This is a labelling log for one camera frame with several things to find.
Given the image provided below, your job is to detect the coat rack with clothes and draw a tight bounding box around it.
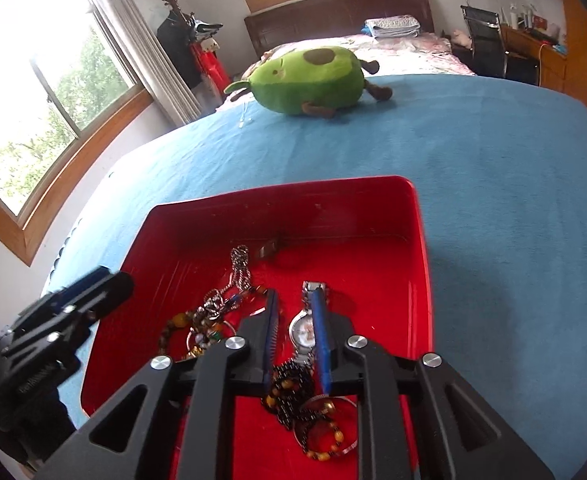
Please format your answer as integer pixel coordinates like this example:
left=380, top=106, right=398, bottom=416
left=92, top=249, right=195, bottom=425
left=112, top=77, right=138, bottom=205
left=156, top=0, right=223, bottom=101

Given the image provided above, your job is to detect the red bag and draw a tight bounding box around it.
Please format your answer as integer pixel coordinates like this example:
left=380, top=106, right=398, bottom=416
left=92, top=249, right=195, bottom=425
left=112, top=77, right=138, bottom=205
left=192, top=42, right=231, bottom=98

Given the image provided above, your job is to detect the blue bed blanket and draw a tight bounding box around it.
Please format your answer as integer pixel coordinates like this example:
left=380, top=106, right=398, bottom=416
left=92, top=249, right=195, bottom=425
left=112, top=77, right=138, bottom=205
left=46, top=75, right=587, bottom=479

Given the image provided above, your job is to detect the dark wooden headboard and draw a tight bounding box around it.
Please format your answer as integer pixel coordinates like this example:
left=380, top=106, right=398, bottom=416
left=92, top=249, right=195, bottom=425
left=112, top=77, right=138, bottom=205
left=245, top=0, right=435, bottom=55

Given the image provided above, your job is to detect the dark metal bangle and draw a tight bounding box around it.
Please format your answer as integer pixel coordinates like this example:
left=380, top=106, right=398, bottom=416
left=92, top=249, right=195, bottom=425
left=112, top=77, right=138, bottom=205
left=292, top=394, right=359, bottom=462

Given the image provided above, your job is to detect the wooden desk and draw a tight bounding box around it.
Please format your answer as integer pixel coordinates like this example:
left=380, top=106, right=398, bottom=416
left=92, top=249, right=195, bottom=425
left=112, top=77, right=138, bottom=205
left=502, top=25, right=567, bottom=92

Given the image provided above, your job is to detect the silver chain necklace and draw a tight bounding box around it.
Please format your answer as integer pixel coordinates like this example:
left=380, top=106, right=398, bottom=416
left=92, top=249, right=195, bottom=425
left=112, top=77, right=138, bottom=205
left=200, top=244, right=255, bottom=321

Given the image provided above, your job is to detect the left wooden window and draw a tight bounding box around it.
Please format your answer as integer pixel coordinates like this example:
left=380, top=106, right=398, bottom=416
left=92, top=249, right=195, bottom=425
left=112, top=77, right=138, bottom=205
left=0, top=0, right=152, bottom=264

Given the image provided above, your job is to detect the green avocado plush toy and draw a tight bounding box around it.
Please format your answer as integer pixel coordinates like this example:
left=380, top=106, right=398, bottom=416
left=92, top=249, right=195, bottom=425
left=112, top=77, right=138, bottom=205
left=224, top=47, right=393, bottom=118

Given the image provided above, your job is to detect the red metal tin box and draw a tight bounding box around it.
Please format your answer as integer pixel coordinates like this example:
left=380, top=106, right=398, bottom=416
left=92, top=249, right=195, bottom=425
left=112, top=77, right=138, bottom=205
left=79, top=174, right=435, bottom=480

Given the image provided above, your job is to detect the silver wrist watch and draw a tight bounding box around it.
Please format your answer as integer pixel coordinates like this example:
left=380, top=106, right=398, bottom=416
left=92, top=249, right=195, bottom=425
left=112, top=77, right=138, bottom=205
left=288, top=281, right=326, bottom=367

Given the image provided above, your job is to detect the folded clothes pile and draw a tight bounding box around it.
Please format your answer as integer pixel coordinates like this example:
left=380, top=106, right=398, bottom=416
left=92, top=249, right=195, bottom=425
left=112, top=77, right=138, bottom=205
left=364, top=14, right=421, bottom=39

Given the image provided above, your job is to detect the black bead bracelet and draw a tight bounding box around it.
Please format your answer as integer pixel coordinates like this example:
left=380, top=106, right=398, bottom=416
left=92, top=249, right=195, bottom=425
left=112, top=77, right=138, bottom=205
left=262, top=358, right=348, bottom=462

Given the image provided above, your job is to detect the left beige curtain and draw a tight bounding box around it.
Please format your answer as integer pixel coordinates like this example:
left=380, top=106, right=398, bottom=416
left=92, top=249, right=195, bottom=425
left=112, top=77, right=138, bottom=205
left=92, top=0, right=202, bottom=127

